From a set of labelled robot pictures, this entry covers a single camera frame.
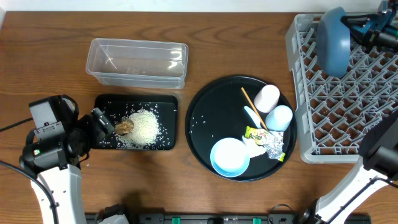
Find wooden chopstick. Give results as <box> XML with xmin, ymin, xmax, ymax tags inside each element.
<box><xmin>241</xmin><ymin>87</ymin><xmax>268</xmax><ymax>131</ymax></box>

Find black rectangular tray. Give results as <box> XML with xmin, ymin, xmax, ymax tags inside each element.
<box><xmin>91</xmin><ymin>94</ymin><xmax>178</xmax><ymax>151</ymax></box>

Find pile of white rice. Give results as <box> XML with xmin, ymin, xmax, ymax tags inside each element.
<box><xmin>99</xmin><ymin>102</ymin><xmax>178</xmax><ymax>150</ymax></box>

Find dark blue plate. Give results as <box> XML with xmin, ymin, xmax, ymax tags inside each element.
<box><xmin>316</xmin><ymin>7</ymin><xmax>351</xmax><ymax>78</ymax></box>

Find yellow foil snack wrapper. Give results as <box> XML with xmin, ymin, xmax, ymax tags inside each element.
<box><xmin>243</xmin><ymin>126</ymin><xmax>285</xmax><ymax>162</ymax></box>

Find light blue bowl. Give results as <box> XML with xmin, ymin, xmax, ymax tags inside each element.
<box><xmin>210</xmin><ymin>138</ymin><xmax>250</xmax><ymax>178</ymax></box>

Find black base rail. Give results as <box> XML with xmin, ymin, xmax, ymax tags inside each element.
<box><xmin>84</xmin><ymin>203</ymin><xmax>373</xmax><ymax>224</ymax></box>

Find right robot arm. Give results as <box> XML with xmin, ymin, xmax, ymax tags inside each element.
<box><xmin>285</xmin><ymin>1</ymin><xmax>397</xmax><ymax>223</ymax></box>

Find round black tray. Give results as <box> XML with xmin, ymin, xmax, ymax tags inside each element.
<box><xmin>185</xmin><ymin>75</ymin><xmax>297</xmax><ymax>182</ymax></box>

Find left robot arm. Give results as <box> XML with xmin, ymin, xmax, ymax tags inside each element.
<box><xmin>19</xmin><ymin>95</ymin><xmax>114</xmax><ymax>223</ymax></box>

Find light blue cup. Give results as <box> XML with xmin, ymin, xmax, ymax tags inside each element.
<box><xmin>265</xmin><ymin>105</ymin><xmax>293</xmax><ymax>131</ymax></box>

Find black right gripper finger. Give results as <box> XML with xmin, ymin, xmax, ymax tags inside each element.
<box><xmin>341</xmin><ymin>14</ymin><xmax>378</xmax><ymax>27</ymax></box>
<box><xmin>350</xmin><ymin>26</ymin><xmax>371</xmax><ymax>47</ymax></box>

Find white crumpled napkin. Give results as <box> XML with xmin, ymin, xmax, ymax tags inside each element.
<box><xmin>242</xmin><ymin>136</ymin><xmax>266</xmax><ymax>158</ymax></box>

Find grey dishwasher rack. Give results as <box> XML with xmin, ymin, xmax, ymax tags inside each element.
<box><xmin>285</xmin><ymin>14</ymin><xmax>397</xmax><ymax>164</ymax></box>

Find clear plastic container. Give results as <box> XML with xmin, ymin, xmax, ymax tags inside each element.
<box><xmin>85</xmin><ymin>38</ymin><xmax>188</xmax><ymax>89</ymax></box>

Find light blue spoon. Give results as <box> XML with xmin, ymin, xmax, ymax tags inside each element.
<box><xmin>244</xmin><ymin>106</ymin><xmax>262</xmax><ymax>129</ymax></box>

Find brown dried food piece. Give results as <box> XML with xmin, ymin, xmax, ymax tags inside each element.
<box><xmin>114</xmin><ymin>119</ymin><xmax>134</xmax><ymax>136</ymax></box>

